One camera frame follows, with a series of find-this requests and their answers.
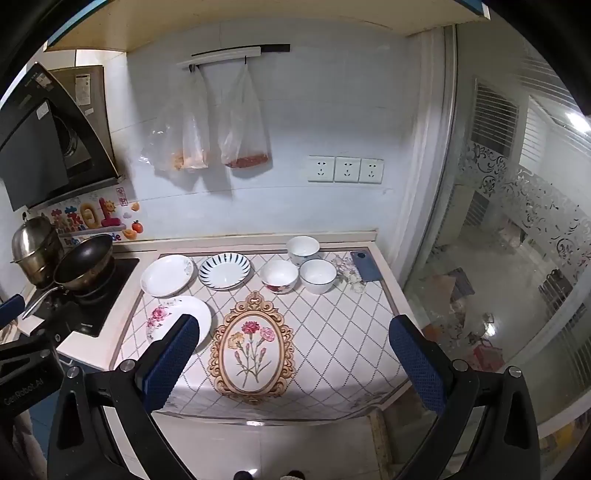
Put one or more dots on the white bowl dark blue rim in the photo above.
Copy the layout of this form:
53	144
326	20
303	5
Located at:
318	275

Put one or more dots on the white plate pink flower print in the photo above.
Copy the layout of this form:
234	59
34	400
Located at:
173	311

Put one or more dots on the plastic bag red contents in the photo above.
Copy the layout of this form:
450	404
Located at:
244	138

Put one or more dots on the plastic bag orange contents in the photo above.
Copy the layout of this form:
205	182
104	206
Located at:
194	138

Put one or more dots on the steel lidded pot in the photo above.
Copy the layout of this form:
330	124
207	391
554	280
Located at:
32	244

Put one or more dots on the white diamond pattern table cloth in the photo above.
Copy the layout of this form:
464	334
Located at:
332	332

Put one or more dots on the white plate grey floral rim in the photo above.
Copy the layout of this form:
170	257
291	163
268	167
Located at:
166	275

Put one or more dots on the colourful wall stickers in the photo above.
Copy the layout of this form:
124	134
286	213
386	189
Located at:
87	217

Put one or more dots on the white plate blue striped rim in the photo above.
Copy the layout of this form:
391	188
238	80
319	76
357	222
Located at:
225	271

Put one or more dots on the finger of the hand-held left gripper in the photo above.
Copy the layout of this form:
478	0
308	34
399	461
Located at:
11	308

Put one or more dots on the crumpled clear plastic wrapper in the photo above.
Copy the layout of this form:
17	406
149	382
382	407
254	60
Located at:
347	272

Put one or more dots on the black frying pan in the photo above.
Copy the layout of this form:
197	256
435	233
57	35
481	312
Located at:
85	261

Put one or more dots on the beige overhead cabinet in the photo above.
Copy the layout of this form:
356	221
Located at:
231	18

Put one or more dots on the white wall socket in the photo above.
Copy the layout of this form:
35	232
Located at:
371	170
321	169
347	170

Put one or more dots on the white bowl blue red print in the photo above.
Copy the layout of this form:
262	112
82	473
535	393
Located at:
303	248

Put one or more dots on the black range hood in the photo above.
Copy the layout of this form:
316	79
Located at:
32	152

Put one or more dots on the black induction cooktop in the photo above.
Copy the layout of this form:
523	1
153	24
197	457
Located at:
120	281

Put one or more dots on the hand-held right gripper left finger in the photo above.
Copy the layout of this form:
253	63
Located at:
171	364

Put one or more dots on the white bowl red flower print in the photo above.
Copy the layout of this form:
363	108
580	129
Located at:
279	274

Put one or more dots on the blue smartphone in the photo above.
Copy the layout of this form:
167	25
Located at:
367	266

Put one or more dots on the patterned glass sliding door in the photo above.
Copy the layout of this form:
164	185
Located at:
508	207

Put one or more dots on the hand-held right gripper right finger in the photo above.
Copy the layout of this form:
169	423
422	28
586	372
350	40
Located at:
418	369

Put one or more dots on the wall hook rail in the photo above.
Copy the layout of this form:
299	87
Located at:
231	54

